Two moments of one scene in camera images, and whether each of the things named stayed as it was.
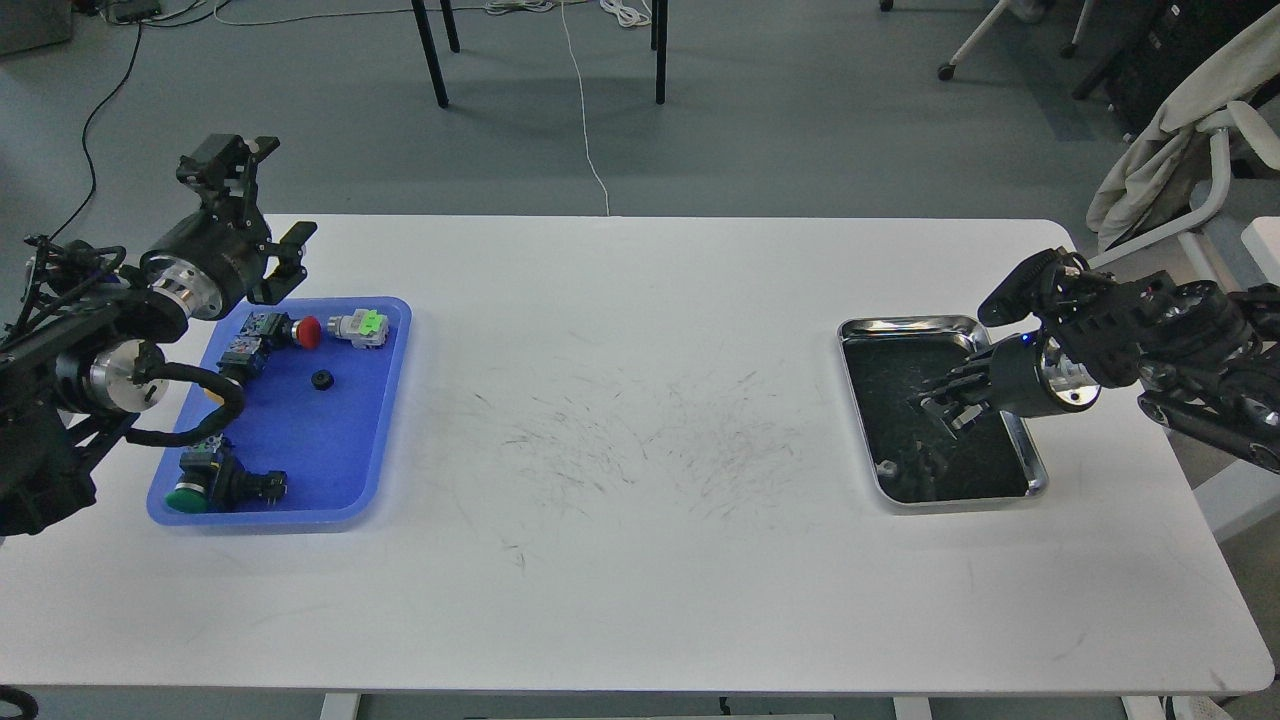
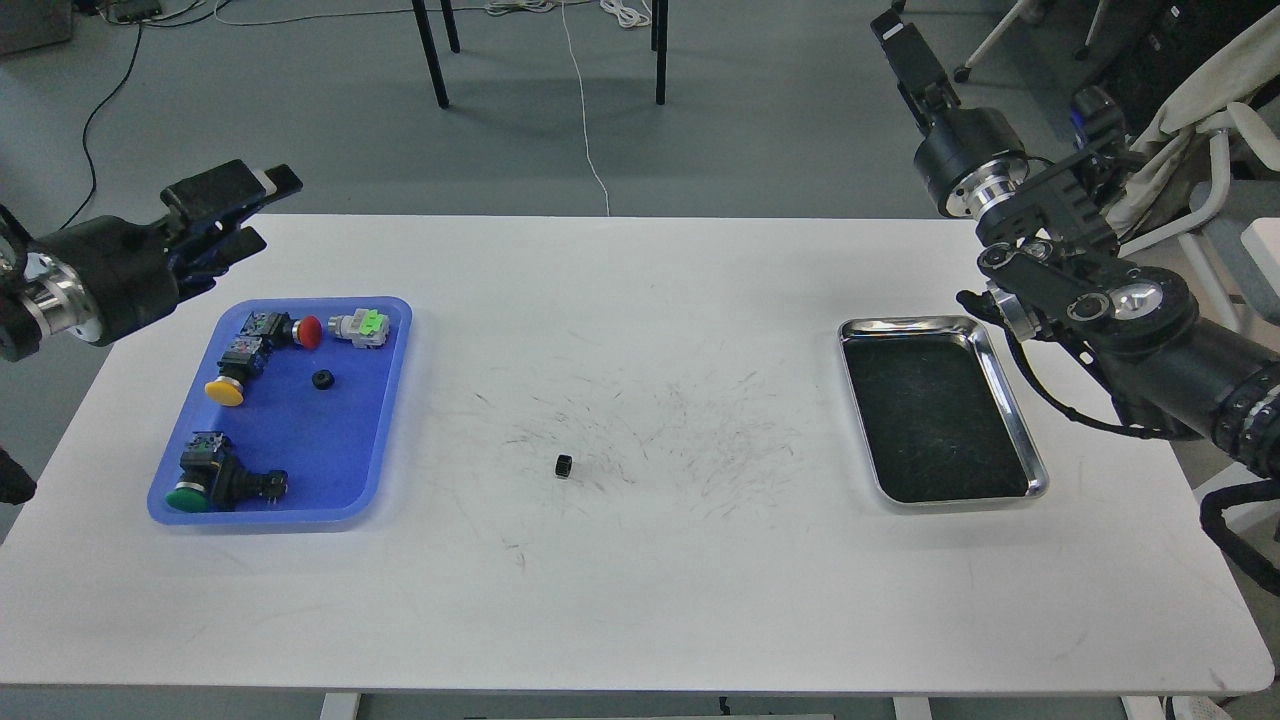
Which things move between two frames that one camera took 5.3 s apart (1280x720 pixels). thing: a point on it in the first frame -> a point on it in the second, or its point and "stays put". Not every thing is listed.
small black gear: [322, 379] stays put
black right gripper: [1031, 377] -> [971, 157]
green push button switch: [213, 479] stays put
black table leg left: [430, 46] stays put
